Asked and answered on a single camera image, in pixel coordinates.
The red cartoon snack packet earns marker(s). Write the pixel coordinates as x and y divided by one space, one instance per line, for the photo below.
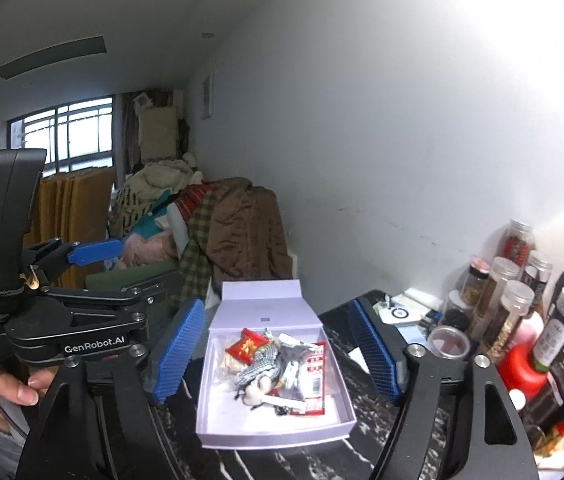
246 347

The barred window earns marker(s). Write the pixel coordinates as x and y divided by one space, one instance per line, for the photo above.
61 135

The brown lid jar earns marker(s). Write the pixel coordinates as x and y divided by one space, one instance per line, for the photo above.
474 282

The dark ceiling vent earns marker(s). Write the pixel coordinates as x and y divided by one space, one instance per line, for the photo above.
49 57

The beige fluffy scrunchie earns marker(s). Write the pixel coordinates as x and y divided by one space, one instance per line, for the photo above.
232 365

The lavender gift box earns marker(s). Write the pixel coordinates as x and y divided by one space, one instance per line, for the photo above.
242 420

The brown quilted jacket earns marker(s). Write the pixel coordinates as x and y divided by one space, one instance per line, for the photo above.
247 230

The silver clear snack packet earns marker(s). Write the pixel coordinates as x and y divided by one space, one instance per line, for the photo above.
292 349

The red plastic container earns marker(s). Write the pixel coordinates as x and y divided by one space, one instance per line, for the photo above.
522 375

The white green packet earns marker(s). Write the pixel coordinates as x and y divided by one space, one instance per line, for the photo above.
287 403

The white round-dial device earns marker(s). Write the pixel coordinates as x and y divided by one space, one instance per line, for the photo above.
402 312

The light blue box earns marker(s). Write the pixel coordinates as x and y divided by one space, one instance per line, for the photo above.
414 331

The tall jar red contents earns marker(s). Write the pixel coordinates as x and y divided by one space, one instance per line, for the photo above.
518 242

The pile of clothes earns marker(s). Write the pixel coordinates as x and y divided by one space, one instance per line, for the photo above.
151 185

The white red long packet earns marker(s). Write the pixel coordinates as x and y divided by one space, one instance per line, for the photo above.
314 377

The clear jar orange label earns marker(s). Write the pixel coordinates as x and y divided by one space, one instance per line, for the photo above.
449 345

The red striped cloth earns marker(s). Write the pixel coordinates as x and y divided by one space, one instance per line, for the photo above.
189 205

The clear jar dark contents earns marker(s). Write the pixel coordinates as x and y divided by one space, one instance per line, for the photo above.
454 317

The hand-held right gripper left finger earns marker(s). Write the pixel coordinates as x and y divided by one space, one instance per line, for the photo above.
176 355

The green plaid cloth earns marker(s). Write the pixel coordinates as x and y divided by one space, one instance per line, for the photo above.
199 245

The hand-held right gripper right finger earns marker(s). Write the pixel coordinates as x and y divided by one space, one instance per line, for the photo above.
377 355

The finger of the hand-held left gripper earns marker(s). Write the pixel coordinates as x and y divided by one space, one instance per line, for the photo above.
94 252
101 300

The person's left hand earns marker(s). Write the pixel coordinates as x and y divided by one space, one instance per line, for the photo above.
11 390

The silver lid spice jar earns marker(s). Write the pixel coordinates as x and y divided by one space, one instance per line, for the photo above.
499 290
537 272
509 320

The cream cushion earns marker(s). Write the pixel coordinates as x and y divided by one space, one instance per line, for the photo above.
157 132

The stack of wooden boards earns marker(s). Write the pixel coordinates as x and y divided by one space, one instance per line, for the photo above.
81 205

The white plush toy checkered clothes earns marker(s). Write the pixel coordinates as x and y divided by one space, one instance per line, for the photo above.
257 391

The white wall panel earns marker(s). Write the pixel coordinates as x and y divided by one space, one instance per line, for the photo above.
206 97

